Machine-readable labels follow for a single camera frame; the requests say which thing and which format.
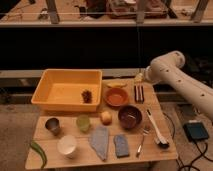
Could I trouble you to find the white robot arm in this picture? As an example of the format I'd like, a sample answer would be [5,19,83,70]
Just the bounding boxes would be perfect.
[134,51,213,122]

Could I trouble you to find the green plastic cup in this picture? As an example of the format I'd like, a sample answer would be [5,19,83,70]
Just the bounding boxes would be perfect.
[76,115,90,132]

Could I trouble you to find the small metal cup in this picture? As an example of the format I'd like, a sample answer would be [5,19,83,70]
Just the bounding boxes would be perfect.
[45,118,61,136]

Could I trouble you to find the white paper cup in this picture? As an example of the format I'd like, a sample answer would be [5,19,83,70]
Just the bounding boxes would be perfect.
[57,135,77,158]

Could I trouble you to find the yellow banana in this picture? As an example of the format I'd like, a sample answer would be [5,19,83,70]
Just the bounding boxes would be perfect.
[107,82,127,88]

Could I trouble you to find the orange plate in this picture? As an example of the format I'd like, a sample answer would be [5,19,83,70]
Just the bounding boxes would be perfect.
[104,88,129,107]

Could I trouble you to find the dark brown bowl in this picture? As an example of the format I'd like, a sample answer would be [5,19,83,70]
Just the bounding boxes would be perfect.
[118,105,142,129]

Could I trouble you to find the wooden table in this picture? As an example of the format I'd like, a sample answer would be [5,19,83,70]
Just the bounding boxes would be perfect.
[25,80,178,170]

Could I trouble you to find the yellow apple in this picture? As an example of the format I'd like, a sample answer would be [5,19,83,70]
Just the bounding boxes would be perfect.
[100,111,112,125]

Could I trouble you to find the metal fork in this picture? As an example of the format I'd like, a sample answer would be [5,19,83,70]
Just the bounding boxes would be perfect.
[136,125,151,158]

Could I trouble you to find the brown pine cone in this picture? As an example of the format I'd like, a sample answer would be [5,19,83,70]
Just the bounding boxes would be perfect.
[81,90,92,103]

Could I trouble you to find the yellow plastic bin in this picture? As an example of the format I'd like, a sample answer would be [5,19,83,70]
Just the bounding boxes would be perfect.
[31,69,102,112]

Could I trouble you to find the grey cloth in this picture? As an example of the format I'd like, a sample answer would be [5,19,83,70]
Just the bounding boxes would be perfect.
[89,126,109,161]

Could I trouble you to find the blue sponge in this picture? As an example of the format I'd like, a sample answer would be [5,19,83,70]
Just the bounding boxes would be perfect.
[113,134,129,158]

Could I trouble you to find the black foot pedal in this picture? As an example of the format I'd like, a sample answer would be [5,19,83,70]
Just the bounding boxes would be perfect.
[183,122,209,142]

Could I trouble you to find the green chili pepper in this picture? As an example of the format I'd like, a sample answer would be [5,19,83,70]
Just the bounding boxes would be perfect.
[30,141,47,169]

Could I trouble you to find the black floor cable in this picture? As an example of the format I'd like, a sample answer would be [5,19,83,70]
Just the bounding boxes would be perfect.
[163,111,213,171]

